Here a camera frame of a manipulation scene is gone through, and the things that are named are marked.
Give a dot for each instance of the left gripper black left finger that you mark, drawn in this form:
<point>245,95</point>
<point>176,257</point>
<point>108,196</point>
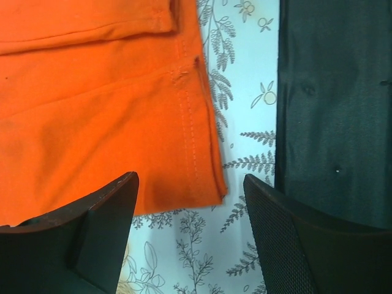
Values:
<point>77,248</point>

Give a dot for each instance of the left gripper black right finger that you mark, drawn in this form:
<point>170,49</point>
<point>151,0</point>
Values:
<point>303,250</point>

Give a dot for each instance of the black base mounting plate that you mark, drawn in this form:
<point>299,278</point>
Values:
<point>333,148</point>

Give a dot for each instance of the orange t shirt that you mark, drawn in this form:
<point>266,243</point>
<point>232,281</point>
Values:
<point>91,90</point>

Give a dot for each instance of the floral patterned table mat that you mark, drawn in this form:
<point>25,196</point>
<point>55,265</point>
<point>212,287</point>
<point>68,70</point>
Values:
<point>212,250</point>

